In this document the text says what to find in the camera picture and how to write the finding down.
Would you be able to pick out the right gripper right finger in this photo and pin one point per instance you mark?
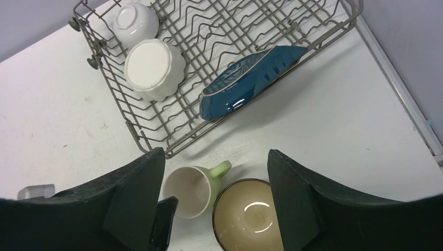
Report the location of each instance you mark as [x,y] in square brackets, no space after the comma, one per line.
[317,213]

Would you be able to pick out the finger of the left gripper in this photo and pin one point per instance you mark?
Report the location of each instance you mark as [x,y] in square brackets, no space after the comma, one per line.
[162,221]

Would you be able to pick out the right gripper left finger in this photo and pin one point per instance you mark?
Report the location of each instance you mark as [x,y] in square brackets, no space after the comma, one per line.
[116,211]

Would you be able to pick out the green mug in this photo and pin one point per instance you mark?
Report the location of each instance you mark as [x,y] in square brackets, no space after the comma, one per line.
[196,188]

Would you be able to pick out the white scalloped black-rimmed dish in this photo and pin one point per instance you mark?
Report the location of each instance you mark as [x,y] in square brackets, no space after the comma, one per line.
[154,69]

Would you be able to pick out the blue leaf-shaped plate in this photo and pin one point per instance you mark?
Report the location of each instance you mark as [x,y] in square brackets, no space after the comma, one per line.
[245,79]

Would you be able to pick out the plain white bowl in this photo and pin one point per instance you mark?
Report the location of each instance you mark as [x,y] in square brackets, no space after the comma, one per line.
[135,23]

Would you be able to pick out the brown black-rimmed bowl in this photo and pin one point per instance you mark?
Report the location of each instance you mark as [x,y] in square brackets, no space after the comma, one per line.
[244,217]

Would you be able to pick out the grey wire dish rack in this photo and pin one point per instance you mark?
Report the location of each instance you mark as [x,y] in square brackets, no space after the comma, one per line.
[211,35]

